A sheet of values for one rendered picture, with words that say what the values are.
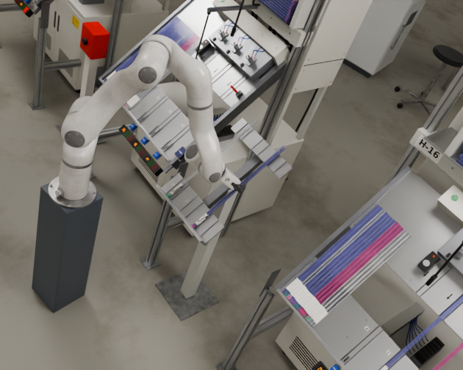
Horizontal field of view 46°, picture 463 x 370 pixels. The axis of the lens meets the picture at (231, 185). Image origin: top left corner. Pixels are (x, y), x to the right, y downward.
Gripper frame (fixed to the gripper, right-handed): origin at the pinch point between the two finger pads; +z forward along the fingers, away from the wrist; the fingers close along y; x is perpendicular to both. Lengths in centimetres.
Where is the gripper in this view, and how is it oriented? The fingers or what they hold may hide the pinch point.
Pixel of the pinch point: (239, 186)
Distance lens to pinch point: 227.5
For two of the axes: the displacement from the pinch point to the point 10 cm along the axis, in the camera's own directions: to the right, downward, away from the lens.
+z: 5.7, 4.2, 7.1
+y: -4.9, -5.2, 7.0
